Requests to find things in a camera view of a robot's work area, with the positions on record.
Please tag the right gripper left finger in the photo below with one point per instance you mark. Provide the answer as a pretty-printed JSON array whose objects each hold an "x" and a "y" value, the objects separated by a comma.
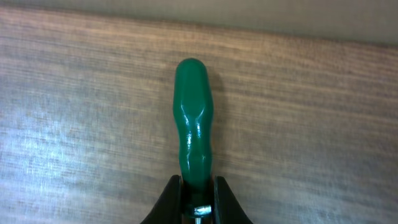
[{"x": 167, "y": 209}]

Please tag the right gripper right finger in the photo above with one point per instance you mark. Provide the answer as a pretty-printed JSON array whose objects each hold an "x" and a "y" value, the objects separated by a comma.
[{"x": 227, "y": 209}]

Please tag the green handled screwdriver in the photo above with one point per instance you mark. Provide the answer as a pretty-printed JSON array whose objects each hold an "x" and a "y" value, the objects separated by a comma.
[{"x": 193, "y": 115}]

